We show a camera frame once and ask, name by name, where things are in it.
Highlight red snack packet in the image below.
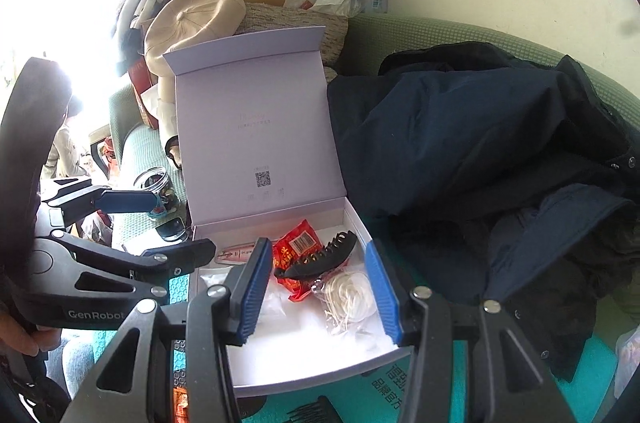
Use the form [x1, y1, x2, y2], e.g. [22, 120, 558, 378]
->
[272, 219, 327, 303]

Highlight person's left forearm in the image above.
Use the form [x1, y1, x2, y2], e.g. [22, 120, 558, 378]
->
[0, 58, 74, 254]

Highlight beige cap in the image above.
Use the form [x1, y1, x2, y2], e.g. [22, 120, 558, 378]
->
[144, 0, 247, 80]

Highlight black comb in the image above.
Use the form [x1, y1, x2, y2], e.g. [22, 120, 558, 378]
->
[285, 395, 342, 423]

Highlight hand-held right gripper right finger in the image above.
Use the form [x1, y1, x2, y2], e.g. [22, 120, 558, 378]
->
[364, 240, 581, 423]

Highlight glass jar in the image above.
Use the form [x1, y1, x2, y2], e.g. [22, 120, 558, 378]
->
[132, 168, 177, 204]

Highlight lavender gift box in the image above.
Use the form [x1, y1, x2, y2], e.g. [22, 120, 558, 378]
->
[162, 25, 417, 400]

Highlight pink white packet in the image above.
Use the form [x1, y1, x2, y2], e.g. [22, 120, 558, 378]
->
[215, 242, 259, 265]

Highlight navy blue jacket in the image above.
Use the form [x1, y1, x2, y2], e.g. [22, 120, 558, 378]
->
[327, 40, 640, 385]

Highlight blue denim cloth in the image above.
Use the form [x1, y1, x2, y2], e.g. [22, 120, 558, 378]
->
[62, 342, 110, 396]

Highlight black hair claw clip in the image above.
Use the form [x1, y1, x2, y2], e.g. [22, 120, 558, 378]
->
[274, 230, 359, 282]

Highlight person's left hand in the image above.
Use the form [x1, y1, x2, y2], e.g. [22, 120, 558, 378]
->
[0, 303, 62, 357]

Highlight grey knitted cloth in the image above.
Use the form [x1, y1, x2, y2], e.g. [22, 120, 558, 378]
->
[242, 0, 351, 80]

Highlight teal printed mat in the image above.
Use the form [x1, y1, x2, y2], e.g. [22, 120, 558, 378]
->
[165, 273, 622, 423]

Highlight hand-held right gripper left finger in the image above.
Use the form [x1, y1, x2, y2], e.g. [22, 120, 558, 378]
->
[60, 237, 275, 423]

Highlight translucent plastic bag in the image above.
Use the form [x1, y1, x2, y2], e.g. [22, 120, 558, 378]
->
[612, 328, 640, 400]

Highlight orange packet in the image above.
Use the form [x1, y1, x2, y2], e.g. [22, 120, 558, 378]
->
[172, 385, 191, 423]

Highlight black sunglasses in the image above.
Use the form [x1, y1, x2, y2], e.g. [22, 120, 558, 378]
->
[155, 215, 194, 245]

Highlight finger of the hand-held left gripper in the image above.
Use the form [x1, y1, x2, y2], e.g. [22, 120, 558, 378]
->
[41, 177, 163, 230]
[61, 233, 217, 287]

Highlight white cable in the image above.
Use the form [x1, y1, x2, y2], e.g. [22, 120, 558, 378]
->
[310, 270, 382, 340]

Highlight red box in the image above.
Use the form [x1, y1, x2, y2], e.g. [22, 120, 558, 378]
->
[127, 58, 162, 130]

